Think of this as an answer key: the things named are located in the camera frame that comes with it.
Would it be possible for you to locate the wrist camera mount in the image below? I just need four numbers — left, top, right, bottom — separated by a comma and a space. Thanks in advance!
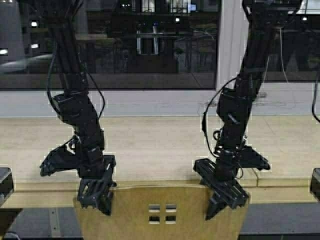
39, 144, 81, 177
237, 145, 271, 171

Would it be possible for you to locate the robot base left corner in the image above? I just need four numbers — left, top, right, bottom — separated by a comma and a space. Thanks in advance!
0, 167, 15, 206

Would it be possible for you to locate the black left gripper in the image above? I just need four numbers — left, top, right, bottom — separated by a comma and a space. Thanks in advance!
77, 154, 117, 216

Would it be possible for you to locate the yellow wooden chair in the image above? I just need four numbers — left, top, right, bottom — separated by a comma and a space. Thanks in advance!
73, 184, 249, 240
0, 208, 23, 239

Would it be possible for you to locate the dark glass window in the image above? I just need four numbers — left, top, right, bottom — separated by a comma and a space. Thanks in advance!
0, 0, 221, 91

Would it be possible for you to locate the long wooden counter table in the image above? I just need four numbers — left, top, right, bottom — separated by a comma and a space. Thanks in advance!
0, 115, 320, 208

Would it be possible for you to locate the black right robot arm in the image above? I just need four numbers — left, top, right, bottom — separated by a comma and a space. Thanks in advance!
193, 0, 302, 220

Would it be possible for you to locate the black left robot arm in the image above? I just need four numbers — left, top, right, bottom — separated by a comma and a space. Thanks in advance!
28, 0, 116, 216

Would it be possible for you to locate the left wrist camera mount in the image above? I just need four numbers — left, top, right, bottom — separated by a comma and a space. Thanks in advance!
39, 144, 81, 177

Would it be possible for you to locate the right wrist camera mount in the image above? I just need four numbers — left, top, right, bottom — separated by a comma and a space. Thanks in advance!
237, 145, 271, 171

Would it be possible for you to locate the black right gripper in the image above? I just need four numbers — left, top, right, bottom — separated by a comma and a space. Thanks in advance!
193, 158, 249, 221

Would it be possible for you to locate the hanging black cable right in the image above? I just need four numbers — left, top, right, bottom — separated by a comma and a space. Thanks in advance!
311, 72, 320, 125

